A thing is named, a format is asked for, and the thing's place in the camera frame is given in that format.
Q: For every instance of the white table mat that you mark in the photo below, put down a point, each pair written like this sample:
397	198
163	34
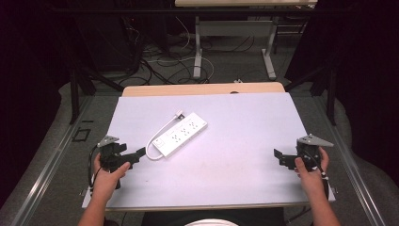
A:
238	157

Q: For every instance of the black metal stand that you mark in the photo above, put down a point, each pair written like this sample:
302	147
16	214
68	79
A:
331	94
74	94

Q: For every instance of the white power plug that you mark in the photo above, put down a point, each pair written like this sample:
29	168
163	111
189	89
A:
179	114

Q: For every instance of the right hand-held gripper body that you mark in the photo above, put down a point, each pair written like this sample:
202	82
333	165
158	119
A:
309	151

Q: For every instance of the person's left hand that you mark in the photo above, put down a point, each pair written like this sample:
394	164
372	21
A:
106	180

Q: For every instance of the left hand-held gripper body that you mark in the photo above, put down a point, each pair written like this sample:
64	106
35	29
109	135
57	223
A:
110	155

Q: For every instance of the aluminium floor rail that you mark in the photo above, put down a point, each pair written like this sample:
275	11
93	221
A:
47	169
354	169

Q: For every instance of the white power strip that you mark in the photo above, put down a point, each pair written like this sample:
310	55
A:
182	133

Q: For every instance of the black horizontal bar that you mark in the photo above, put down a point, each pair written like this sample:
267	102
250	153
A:
125	10

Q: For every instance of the white metal-legged desk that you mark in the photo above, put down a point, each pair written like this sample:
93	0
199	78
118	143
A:
233	28

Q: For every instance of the black table grommet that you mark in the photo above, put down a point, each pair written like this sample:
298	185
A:
234	92

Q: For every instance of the dark curtain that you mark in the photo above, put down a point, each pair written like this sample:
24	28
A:
28	62
367	62

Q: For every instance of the person's right hand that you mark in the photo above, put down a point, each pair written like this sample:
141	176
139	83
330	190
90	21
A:
309	179

